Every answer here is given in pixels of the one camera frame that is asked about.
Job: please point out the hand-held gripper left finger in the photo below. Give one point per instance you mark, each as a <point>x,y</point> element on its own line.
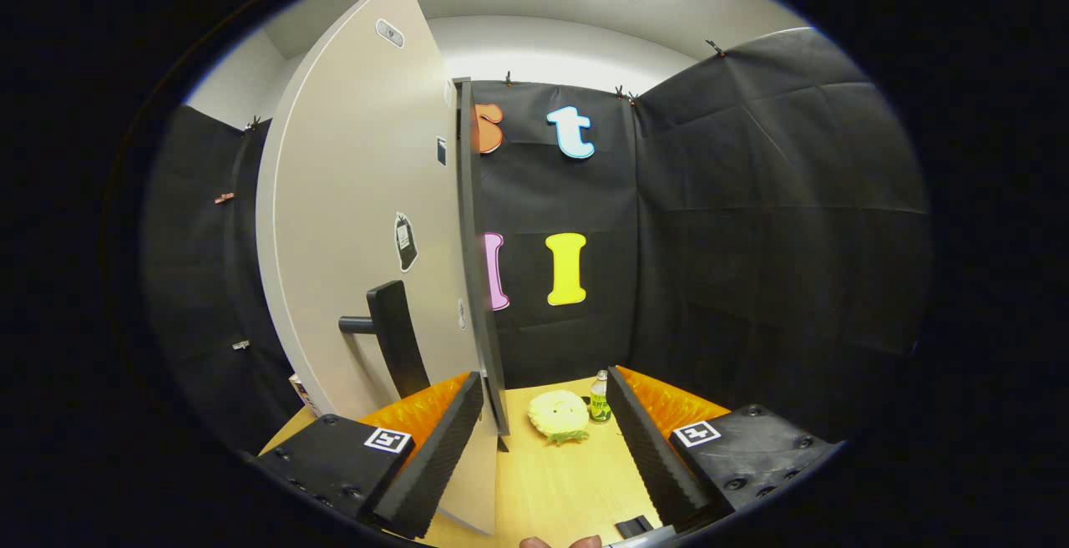
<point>434,456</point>

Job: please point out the grey shoe cabinet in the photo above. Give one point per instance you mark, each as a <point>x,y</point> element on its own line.
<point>478,264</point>

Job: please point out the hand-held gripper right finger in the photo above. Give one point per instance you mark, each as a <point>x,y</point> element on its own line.
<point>651,456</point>

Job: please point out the yellow ruffled object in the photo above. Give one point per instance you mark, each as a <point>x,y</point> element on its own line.
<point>558,414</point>

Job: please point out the small green bottle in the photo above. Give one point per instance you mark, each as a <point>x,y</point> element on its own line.
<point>600,402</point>

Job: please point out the small black object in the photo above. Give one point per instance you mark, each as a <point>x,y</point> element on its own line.
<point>635,525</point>

